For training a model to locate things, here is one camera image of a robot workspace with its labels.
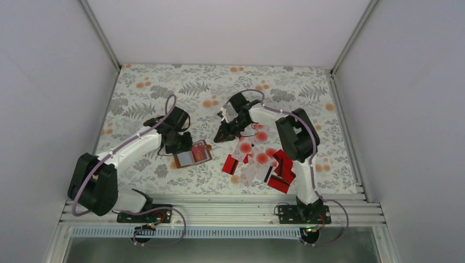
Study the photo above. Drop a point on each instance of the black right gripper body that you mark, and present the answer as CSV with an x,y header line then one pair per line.
x,y
237,126

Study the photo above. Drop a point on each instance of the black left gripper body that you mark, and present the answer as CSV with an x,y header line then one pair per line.
x,y
178,144

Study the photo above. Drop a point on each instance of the brown leather card holder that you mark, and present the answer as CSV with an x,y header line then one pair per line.
x,y
185,159

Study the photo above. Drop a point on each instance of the white card red circle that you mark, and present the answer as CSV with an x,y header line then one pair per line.
x,y
260,158
242,149
262,134

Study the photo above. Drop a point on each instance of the red card with gold logo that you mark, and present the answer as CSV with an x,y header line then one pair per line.
x,y
199,152

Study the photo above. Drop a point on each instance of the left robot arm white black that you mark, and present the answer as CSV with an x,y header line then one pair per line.
x,y
94,183

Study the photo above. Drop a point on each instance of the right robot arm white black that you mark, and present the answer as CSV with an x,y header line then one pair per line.
x,y
299,141

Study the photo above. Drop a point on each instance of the red card black stripe left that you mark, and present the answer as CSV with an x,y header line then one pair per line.
x,y
230,165

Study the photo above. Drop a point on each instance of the white card pale pattern bottom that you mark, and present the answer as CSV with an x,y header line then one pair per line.
x,y
249,173

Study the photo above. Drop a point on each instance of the white card black stripe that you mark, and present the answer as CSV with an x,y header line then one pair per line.
x,y
264,172

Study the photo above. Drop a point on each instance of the dark red card right upper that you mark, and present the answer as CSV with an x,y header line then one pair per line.
x,y
284,164

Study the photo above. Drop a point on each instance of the dark red card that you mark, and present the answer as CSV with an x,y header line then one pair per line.
x,y
281,184
284,164

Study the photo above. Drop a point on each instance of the dark red card bottom right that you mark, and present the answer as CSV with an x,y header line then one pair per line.
x,y
281,184

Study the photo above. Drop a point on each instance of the floral patterned table mat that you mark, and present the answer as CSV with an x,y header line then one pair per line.
x,y
201,90

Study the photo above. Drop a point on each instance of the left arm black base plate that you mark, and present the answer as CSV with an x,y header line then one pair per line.
x,y
161,215

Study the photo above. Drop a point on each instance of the aluminium rail frame front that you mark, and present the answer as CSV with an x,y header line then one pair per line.
x,y
358,233

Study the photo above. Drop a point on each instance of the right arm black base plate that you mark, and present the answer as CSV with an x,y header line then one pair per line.
x,y
288,214

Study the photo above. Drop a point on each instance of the slotted grey cable duct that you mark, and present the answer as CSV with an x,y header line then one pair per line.
x,y
191,232

